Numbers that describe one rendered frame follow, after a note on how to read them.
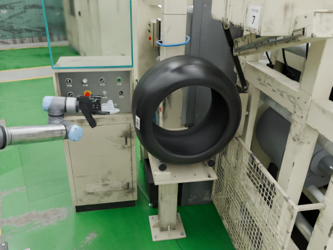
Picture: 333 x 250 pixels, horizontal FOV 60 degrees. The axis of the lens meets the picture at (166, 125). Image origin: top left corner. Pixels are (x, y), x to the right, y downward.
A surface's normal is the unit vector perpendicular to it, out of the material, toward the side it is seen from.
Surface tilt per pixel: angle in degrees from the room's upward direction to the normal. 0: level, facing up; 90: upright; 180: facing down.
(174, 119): 90
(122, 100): 90
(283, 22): 90
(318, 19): 72
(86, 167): 90
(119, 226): 0
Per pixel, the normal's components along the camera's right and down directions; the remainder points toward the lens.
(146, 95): -0.48, -0.03
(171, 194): 0.18, 0.44
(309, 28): -0.98, 0.06
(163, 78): -0.26, -0.24
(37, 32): 0.48, 0.40
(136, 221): 0.02, -0.90
